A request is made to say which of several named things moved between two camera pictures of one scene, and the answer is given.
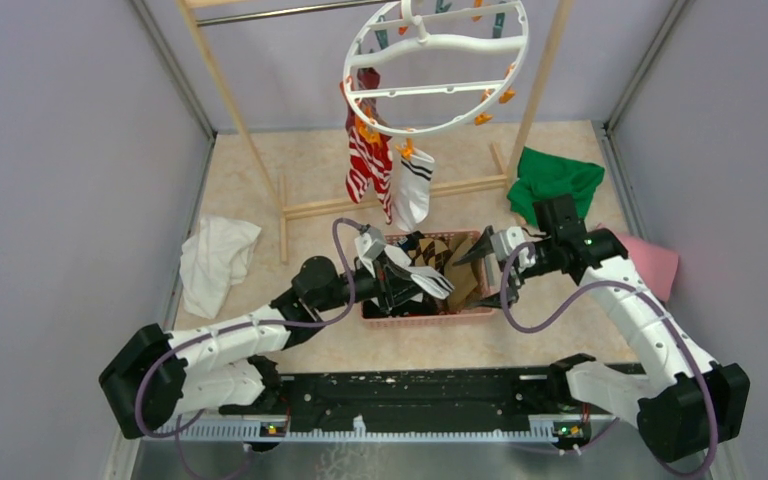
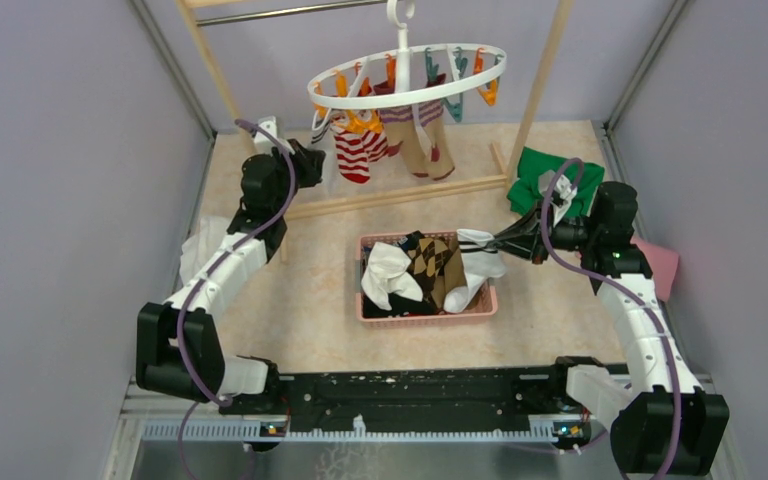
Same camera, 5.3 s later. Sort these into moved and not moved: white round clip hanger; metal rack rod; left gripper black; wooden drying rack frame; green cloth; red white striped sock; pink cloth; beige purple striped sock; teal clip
Moved: teal clip; red white striped sock; beige purple striped sock; white round clip hanger; left gripper black
Not moved: wooden drying rack frame; green cloth; metal rack rod; pink cloth
